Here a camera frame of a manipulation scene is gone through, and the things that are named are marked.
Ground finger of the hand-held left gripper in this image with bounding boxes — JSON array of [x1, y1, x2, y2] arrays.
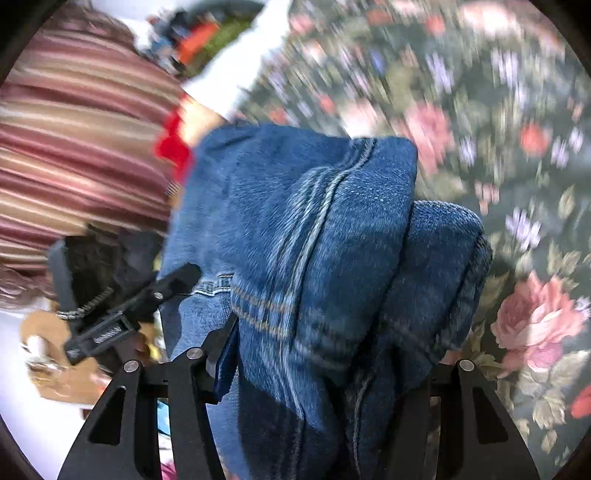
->
[[139, 262, 203, 309]]

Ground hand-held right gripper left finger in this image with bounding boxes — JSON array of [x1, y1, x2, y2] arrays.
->
[[58, 314, 241, 480]]

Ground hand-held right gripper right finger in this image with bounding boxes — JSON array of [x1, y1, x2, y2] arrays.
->
[[402, 357, 541, 480]]

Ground blue denim jeans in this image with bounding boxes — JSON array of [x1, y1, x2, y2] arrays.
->
[[159, 122, 494, 480]]

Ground brown cardboard piece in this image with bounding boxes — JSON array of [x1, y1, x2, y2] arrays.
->
[[20, 308, 160, 403]]

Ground person's striped shirt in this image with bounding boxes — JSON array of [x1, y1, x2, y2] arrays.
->
[[0, 7, 186, 303]]

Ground red and white cloth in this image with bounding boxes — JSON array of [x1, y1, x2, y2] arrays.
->
[[181, 0, 293, 126]]

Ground pile of colourful clutter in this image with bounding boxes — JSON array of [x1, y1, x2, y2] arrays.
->
[[142, 0, 265, 78]]

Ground floral bedspread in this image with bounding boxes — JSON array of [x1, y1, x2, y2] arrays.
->
[[231, 0, 591, 476]]

